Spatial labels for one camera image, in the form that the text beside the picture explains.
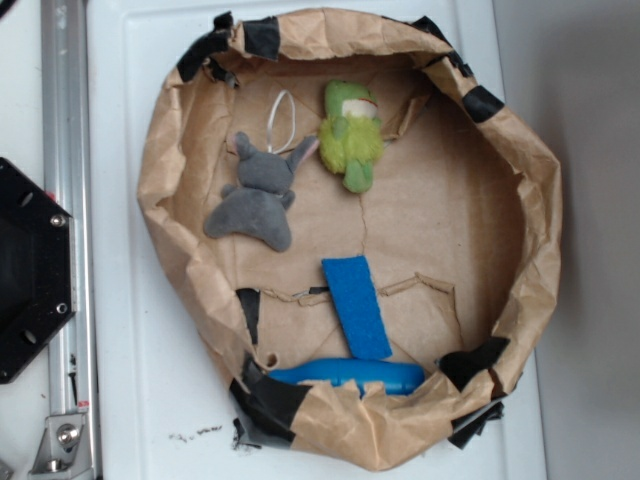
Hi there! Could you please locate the green plush animal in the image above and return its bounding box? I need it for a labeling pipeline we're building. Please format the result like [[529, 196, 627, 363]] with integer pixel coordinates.
[[318, 80, 384, 194]]

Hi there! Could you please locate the brown paper bag bin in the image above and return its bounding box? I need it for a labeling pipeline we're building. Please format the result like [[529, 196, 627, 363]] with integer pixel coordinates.
[[137, 8, 562, 471]]

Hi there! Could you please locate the blue rectangular sponge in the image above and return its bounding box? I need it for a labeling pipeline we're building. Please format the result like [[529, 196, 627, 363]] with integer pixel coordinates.
[[321, 256, 392, 360]]

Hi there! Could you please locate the grey plush rabbit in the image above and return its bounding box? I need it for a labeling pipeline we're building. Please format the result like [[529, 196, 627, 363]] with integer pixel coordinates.
[[204, 132, 319, 252]]

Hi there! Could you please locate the white ribbon loop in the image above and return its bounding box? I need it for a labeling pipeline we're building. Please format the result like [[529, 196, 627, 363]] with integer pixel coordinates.
[[266, 89, 296, 154]]

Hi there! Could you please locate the blue plastic handle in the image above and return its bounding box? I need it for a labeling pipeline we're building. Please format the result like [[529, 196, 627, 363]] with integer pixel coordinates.
[[269, 358, 426, 395]]

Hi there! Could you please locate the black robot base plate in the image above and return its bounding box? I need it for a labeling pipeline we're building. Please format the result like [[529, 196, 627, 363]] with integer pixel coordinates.
[[0, 158, 74, 385]]

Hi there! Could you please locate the metal corner bracket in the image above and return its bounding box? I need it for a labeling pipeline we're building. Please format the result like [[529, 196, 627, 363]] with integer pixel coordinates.
[[28, 413, 94, 479]]

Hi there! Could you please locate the aluminium extrusion rail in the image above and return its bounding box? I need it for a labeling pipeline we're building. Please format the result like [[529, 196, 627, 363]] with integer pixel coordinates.
[[41, 1, 102, 479]]

